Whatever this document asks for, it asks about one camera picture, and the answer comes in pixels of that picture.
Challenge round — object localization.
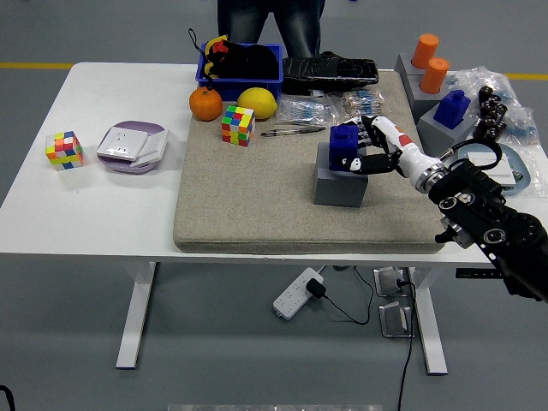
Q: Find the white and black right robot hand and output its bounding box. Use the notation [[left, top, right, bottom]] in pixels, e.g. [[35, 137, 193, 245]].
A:
[[342, 114, 444, 189]]

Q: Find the blue square seal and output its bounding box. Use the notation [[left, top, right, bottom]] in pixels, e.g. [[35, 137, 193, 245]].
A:
[[432, 90, 472, 128], [328, 122, 360, 173]]

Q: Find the grey cube seal holder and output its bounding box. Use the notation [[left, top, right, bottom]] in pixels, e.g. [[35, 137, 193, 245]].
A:
[[416, 102, 479, 158], [404, 72, 450, 125], [394, 52, 429, 78], [313, 143, 369, 209]]

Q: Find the orange cylinder seal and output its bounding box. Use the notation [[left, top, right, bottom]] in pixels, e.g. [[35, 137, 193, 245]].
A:
[[419, 57, 450, 94], [411, 33, 440, 69]]

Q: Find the clear bag of brown resistors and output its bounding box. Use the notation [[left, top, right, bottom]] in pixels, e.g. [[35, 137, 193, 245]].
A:
[[340, 90, 386, 119]]

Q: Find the clear bag of blue parts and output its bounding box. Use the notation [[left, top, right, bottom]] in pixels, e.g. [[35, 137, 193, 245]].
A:
[[444, 65, 539, 146]]

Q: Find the black wrapped keyboard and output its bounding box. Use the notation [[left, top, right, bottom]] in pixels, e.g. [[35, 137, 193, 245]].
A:
[[281, 50, 380, 96]]

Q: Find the clear bag of blue resistors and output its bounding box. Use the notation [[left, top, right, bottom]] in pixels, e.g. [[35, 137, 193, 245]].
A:
[[276, 94, 342, 129]]

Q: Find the grey ballpoint pen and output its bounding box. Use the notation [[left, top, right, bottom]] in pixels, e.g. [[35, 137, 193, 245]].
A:
[[260, 126, 327, 138]]

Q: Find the light blue tray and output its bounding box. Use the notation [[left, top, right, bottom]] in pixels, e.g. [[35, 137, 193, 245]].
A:
[[456, 143, 532, 197]]

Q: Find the metal foot pedal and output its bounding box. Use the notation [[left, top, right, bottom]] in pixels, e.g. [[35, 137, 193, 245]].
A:
[[373, 265, 412, 299], [378, 301, 415, 339]]

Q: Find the black table control panel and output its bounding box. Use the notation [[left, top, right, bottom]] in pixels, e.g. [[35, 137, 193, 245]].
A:
[[456, 268, 500, 280]]

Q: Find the grey-brown mat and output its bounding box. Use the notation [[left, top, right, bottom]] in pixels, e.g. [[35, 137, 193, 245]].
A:
[[173, 70, 448, 254]]

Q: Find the yellow lemon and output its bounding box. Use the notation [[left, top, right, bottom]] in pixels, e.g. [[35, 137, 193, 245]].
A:
[[236, 86, 278, 120]]

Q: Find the black plug adapter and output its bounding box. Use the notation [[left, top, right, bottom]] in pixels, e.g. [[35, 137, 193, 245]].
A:
[[304, 277, 326, 299]]

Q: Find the colourful puzzle cube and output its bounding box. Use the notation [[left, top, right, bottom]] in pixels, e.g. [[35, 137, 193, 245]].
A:
[[220, 104, 256, 148], [45, 130, 84, 172]]

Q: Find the white table leg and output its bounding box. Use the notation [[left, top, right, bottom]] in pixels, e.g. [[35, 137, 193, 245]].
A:
[[408, 267, 449, 377], [115, 261, 158, 370]]

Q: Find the black pouch with yellow trim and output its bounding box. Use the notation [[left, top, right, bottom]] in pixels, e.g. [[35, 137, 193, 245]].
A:
[[188, 27, 280, 82]]

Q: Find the white power strip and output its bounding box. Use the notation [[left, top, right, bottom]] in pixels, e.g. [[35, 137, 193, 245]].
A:
[[272, 267, 325, 320]]

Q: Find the blue plastic bin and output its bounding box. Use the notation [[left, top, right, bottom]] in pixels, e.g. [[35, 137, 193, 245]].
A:
[[195, 42, 284, 103]]

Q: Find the orange fruit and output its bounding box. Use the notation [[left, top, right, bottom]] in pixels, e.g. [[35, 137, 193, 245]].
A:
[[188, 86, 223, 122]]

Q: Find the person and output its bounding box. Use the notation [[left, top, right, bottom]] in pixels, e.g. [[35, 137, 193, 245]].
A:
[[217, 0, 326, 59]]

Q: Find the purple plate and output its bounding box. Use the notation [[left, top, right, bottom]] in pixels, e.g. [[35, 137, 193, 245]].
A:
[[97, 120, 169, 175]]

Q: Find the white switch panel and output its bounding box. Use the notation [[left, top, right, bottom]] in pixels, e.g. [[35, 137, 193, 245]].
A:
[[465, 149, 517, 188], [130, 130, 170, 169]]

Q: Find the black adapter cable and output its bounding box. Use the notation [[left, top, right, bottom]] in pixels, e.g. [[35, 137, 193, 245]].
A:
[[320, 265, 376, 325]]

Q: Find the long black floor cable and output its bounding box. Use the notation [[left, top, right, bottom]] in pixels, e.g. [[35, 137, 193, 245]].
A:
[[396, 277, 419, 411]]

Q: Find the white wall socket panel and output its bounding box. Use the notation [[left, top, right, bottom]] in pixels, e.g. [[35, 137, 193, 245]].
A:
[[96, 127, 149, 162]]

